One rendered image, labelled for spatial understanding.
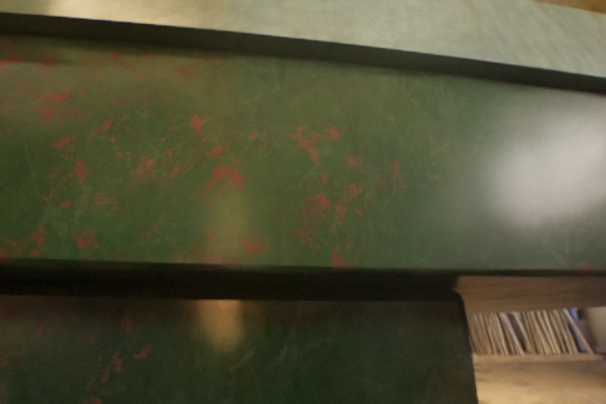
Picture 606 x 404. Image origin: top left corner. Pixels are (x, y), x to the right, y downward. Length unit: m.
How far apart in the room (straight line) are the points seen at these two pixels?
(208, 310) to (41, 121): 0.22
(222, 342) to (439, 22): 0.40
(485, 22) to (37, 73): 0.46
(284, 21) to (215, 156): 0.15
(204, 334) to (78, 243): 0.14
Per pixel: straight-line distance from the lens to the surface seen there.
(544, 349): 5.50
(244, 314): 0.34
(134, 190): 0.29
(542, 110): 0.45
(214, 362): 0.34
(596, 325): 7.02
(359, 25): 0.38
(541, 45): 0.49
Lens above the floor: 0.46
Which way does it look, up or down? 21 degrees up
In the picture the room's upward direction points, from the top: straight up
